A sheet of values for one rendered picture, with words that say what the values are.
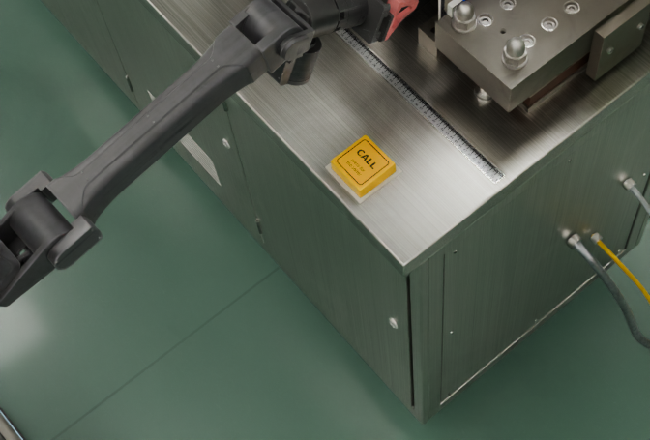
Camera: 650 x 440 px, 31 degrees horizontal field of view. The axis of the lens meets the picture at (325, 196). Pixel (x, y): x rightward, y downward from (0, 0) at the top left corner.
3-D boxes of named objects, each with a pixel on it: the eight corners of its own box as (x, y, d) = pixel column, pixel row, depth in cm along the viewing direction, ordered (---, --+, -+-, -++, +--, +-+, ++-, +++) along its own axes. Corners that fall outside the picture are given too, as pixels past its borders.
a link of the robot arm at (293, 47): (288, 44, 144) (244, 4, 148) (264, 111, 152) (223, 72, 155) (352, 21, 152) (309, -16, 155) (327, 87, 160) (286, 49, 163)
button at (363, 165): (330, 168, 173) (329, 160, 171) (366, 141, 175) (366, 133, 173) (360, 198, 170) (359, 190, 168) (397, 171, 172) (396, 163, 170)
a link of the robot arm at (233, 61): (47, 261, 138) (-3, 202, 142) (65, 276, 143) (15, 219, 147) (310, 28, 144) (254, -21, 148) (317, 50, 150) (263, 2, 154)
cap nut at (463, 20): (446, 22, 168) (446, 3, 165) (464, 9, 169) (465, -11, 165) (462, 38, 167) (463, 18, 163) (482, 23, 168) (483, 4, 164)
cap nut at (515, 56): (495, 58, 165) (497, 39, 161) (515, 44, 166) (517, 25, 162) (514, 73, 163) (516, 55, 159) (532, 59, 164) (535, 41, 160)
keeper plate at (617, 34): (585, 73, 177) (594, 30, 167) (631, 38, 179) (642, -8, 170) (597, 83, 176) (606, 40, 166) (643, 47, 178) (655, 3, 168)
